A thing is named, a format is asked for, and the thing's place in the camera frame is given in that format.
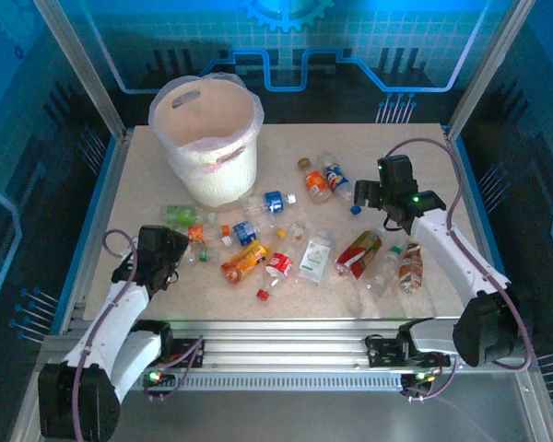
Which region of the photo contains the large clear green cap bottle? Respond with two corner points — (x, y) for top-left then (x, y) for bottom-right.
(362, 243), (406, 297)

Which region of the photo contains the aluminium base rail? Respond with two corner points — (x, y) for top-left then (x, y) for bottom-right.
(39, 320), (535, 374)

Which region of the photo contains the white plastic bin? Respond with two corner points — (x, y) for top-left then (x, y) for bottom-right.
(149, 76), (265, 213)

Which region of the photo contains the large blue label bottle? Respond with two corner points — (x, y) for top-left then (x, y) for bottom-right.
(240, 190), (299, 218)

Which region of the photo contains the white green label bottle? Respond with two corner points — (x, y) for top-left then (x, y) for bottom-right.
(297, 228), (334, 285)

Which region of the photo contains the small blue label bottle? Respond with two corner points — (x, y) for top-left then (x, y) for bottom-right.
(220, 215), (277, 248)

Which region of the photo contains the small orange cap bottle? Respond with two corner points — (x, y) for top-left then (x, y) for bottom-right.
(187, 223), (231, 246)

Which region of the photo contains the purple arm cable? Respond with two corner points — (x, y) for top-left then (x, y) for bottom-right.
(386, 137), (535, 401)
(71, 228), (206, 441)

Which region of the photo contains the red label cola bottle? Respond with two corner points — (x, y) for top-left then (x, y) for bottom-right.
(256, 250), (296, 303)

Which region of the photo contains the green label plastic bottle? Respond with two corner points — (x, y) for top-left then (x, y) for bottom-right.
(160, 204), (205, 227)

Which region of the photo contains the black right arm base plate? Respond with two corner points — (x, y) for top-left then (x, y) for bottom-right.
(366, 334), (402, 369)

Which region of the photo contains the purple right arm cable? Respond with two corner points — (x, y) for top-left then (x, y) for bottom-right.
(386, 137), (535, 401)

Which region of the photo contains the aluminium blue table side rail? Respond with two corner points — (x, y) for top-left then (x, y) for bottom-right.
(50, 128), (135, 332)
(441, 123), (506, 277)

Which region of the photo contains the grey slotted cable duct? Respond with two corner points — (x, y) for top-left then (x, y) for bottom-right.
(54, 373), (411, 393)

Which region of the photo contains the blue red label bottle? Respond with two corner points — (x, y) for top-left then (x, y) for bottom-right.
(320, 151), (363, 216)

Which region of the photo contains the orange label gold cap bottle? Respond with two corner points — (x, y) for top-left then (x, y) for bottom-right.
(297, 157), (333, 204)

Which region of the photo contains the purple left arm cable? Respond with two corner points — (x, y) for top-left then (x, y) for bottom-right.
(71, 228), (206, 441)

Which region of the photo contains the small clear green cap bottle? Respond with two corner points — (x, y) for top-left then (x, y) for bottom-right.
(183, 246), (222, 266)

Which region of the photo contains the orange yellow juice bottle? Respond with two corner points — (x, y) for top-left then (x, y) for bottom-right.
(219, 239), (272, 285)

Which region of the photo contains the aluminium frame post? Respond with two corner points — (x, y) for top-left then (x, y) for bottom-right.
(34, 0), (130, 139)
(446, 0), (535, 139)

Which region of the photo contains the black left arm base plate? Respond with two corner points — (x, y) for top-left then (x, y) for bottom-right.
(168, 338), (206, 369)

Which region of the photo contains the clear plastic bin liner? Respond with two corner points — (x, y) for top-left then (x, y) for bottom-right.
(147, 71), (265, 174)

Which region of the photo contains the clear crushed plastic bottle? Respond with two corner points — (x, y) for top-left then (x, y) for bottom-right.
(288, 220), (311, 254)

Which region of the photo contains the brown label plastic bottle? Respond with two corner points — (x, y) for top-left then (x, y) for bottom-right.
(398, 238), (425, 295)

